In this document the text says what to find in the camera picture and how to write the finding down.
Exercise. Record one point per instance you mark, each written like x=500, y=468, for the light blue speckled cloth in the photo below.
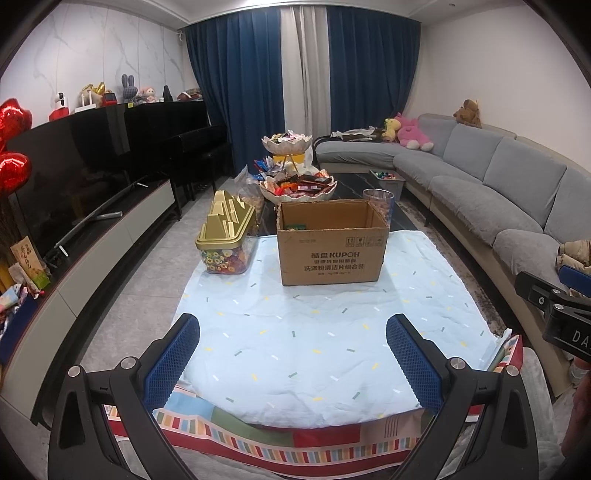
x=300, y=346

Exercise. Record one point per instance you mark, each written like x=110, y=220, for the yellow green plush toy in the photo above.
x=390, y=129

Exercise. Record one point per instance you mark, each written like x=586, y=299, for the grey television cabinet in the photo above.
x=106, y=258

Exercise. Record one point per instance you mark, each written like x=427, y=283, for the gold-lidded clear candy jar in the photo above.
x=226, y=230

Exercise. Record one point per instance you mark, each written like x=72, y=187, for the pile of clothes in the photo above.
x=355, y=134

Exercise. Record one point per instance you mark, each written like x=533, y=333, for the pink doll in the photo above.
x=148, y=94

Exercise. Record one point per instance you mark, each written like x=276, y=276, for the grey remote control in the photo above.
x=106, y=215

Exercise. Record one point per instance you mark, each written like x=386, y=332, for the gold ornament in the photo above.
x=92, y=92

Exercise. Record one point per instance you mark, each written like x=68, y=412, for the tan paper gift bag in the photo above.
x=30, y=254

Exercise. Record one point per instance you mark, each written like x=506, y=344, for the grey bunny plush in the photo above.
x=128, y=90

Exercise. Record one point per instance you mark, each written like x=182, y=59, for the brown ornaments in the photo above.
x=189, y=96

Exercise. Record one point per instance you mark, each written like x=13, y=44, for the blue curtain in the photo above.
x=374, y=64
x=240, y=83

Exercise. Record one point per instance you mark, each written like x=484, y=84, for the small heap of wrapped snacks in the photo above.
x=286, y=137

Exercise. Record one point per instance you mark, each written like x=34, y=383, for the grey fleece blanket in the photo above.
x=551, y=406

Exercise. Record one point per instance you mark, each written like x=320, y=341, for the black upright piano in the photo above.
x=184, y=147

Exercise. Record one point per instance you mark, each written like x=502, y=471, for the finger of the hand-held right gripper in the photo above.
x=575, y=279
x=538, y=290

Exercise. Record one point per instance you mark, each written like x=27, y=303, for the colourful striped printed mat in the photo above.
x=277, y=443

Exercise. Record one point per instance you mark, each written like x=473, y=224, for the pink plush toy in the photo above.
x=413, y=134

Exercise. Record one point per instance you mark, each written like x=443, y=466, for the blue storage box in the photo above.
x=16, y=327

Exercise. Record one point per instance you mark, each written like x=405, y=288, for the pile of assorted snack packets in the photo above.
x=300, y=182

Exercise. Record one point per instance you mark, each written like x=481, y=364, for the white red toy robot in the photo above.
x=59, y=106

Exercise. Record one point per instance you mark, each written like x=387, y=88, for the clear plastic cup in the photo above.
x=378, y=205

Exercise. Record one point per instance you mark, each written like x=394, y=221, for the red heart foil balloon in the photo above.
x=14, y=124
x=11, y=173

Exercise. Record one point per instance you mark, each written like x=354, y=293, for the black metronome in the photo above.
x=166, y=93

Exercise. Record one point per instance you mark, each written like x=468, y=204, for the white sheer curtain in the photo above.
x=302, y=69

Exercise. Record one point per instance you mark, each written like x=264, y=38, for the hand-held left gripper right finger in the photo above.
x=411, y=364

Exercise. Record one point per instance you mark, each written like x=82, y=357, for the grey toy storage bin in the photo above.
x=388, y=182

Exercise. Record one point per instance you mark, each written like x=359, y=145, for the white two-tier snack stand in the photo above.
x=298, y=197

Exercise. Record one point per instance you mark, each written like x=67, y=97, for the brown plush toy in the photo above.
x=468, y=113

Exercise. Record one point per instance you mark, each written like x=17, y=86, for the grey sectional sofa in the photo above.
x=461, y=184

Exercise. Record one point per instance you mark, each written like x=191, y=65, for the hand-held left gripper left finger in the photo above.
x=171, y=360

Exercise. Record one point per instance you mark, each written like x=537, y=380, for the brown cardboard box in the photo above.
x=332, y=258

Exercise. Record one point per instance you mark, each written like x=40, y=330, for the person's right hand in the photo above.
x=579, y=415

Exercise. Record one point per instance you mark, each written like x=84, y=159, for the white plastic bag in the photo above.
x=290, y=173

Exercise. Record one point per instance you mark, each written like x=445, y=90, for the black television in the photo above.
x=69, y=184

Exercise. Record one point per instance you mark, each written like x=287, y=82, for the clear bag of peanuts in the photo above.
x=249, y=201

